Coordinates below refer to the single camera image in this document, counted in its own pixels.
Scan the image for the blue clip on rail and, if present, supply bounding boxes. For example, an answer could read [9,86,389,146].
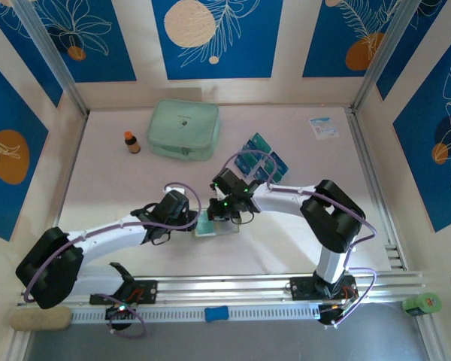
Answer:
[204,306,230,323]

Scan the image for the white slotted cable duct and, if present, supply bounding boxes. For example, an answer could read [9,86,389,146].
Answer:
[70,303,322,324]

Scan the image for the beige foam block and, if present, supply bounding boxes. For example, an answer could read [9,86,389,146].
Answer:
[10,306,73,332]

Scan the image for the black electronics board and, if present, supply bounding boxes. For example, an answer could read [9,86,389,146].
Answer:
[104,303,137,321]
[318,289,360,326]

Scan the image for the aluminium corner post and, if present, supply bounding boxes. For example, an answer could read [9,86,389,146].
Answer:
[11,0,90,117]
[351,0,426,111]

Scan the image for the mint green zip pouch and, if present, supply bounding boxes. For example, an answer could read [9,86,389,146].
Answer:
[146,99,221,162]

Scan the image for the aluminium front rail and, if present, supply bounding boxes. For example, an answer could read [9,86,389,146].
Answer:
[17,269,428,308]

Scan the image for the blue floral wall panel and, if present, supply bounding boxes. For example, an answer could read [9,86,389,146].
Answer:
[302,0,413,79]
[375,0,451,101]
[0,52,50,242]
[33,0,138,83]
[151,0,284,80]
[392,35,451,233]
[0,0,64,109]

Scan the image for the blue credit card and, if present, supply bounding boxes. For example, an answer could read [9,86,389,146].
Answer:
[253,165,274,184]
[270,150,290,171]
[244,139,265,158]
[235,153,256,177]

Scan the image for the brown bottle orange cap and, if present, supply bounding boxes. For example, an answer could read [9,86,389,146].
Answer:
[123,131,142,155]

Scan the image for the blue packets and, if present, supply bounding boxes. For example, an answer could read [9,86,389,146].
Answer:
[232,131,291,186]

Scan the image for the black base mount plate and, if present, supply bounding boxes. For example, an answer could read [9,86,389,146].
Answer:
[289,276,358,302]
[89,280,158,305]

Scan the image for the white blue sachet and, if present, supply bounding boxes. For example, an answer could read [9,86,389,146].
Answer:
[309,116,341,141]

